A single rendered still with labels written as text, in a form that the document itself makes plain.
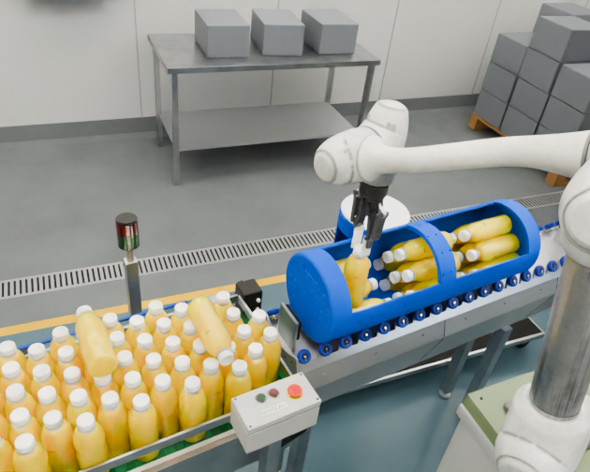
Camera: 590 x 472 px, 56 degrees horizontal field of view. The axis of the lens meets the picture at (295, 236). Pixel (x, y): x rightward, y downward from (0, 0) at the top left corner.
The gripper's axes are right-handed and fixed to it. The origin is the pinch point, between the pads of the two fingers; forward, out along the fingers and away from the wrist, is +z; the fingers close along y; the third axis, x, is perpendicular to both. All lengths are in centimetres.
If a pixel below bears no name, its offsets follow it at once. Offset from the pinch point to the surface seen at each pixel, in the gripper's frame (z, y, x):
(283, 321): 31.9, 8.1, 17.6
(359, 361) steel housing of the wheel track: 44.1, -7.1, -3.4
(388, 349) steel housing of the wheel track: 44.1, -7.1, -15.2
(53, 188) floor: 130, 271, 52
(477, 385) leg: 106, -2, -86
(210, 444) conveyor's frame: 42, -16, 51
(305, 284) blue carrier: 18.2, 7.7, 11.5
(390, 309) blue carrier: 22.2, -8.6, -9.6
